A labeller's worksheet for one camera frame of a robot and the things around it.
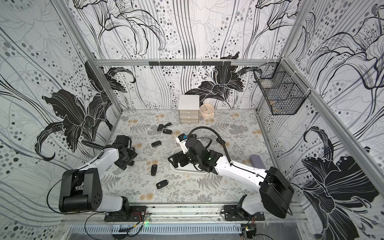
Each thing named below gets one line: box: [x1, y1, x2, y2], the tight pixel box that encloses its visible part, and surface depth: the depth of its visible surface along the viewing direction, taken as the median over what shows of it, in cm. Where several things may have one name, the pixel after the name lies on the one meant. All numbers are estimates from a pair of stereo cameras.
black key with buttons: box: [151, 140, 162, 148], surface depth 100 cm
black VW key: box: [162, 129, 172, 135], surface depth 107 cm
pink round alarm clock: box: [199, 103, 215, 118], surface depth 117 cm
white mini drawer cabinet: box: [178, 94, 200, 124], surface depth 110 cm
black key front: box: [156, 179, 168, 189], surface depth 83 cm
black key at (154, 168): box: [151, 164, 158, 176], surface depth 89 cm
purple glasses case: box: [250, 154, 266, 170], surface depth 92 cm
